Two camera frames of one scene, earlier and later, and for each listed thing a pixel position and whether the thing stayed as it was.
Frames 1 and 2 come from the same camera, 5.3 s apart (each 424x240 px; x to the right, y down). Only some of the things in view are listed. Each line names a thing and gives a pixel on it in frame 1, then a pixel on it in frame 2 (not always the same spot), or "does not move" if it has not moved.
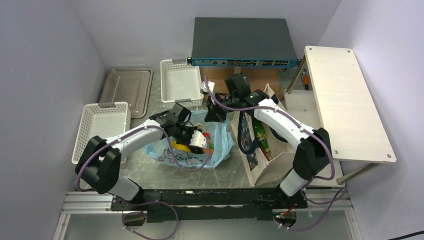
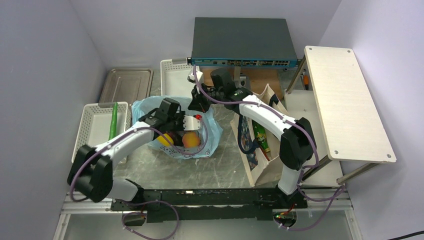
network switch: (242, 41) does not move
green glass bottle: (260, 133) does not move
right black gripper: (214, 114) to (198, 103)
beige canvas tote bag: (258, 168) does not move
